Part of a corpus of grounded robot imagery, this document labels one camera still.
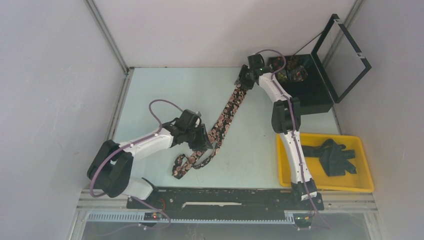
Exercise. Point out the floral rose pattern tie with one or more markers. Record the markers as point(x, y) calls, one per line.
point(216, 136)

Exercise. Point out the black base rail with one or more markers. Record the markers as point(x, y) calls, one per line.
point(229, 203)

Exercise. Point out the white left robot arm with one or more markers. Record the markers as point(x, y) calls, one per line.
point(110, 173)

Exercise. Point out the yellow plastic tray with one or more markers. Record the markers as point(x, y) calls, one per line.
point(360, 182)

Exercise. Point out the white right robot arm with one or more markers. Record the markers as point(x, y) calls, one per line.
point(285, 121)

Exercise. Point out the rolled dark tie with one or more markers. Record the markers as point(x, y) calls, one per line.
point(293, 62)

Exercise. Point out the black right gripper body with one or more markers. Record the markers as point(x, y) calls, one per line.
point(244, 77)

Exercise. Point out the white cable duct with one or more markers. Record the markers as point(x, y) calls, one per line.
point(147, 217)

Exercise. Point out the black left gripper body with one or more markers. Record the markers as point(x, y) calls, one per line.
point(192, 138)

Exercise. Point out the black storage box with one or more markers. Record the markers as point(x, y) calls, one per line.
point(312, 93)

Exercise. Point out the rolled colourful tie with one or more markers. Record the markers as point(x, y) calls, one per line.
point(297, 74)

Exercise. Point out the black framed box lid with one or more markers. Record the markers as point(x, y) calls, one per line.
point(339, 60)

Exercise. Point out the dark green tie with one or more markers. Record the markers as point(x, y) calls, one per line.
point(334, 158)

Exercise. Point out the rolled patterned tie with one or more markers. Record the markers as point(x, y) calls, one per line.
point(282, 76)

